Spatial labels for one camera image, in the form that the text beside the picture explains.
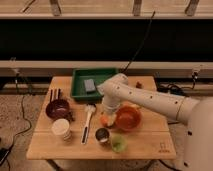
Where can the orange bowl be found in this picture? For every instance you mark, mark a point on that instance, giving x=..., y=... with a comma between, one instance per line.
x=128, y=118

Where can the green plastic tray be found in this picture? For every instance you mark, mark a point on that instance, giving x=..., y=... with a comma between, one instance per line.
x=99, y=75

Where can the grey sponge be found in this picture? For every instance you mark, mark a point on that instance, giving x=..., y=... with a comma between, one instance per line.
x=89, y=85

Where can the metal cup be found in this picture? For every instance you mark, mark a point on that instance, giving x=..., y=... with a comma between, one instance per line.
x=102, y=135

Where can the dark red grapes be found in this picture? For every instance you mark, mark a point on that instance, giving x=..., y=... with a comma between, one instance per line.
x=139, y=85

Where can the dark fork utensils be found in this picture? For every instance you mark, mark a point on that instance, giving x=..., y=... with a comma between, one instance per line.
x=54, y=94

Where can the white paper cup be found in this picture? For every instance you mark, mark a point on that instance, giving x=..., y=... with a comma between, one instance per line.
x=61, y=128

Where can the green plastic cup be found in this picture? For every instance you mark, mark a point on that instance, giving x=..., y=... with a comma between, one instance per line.
x=118, y=143

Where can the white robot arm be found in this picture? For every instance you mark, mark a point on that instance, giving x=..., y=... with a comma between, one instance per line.
x=197, y=115

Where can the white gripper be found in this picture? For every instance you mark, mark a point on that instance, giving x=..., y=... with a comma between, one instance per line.
x=111, y=117

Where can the wooden table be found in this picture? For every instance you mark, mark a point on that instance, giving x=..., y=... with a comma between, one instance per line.
x=152, y=140

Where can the orange red apple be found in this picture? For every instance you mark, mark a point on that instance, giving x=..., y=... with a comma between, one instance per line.
x=104, y=120

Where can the dark red bowl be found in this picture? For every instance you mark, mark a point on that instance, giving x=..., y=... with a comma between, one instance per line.
x=57, y=109

